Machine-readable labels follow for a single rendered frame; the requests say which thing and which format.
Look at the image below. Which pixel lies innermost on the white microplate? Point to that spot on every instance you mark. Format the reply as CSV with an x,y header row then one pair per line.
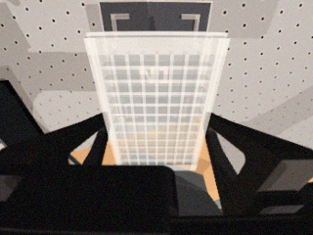
x,y
163,122

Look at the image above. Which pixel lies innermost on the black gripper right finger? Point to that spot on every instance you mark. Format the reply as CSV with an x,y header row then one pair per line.
x,y
272,164

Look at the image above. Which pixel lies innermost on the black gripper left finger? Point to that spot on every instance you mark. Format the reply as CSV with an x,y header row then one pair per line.
x,y
54,147

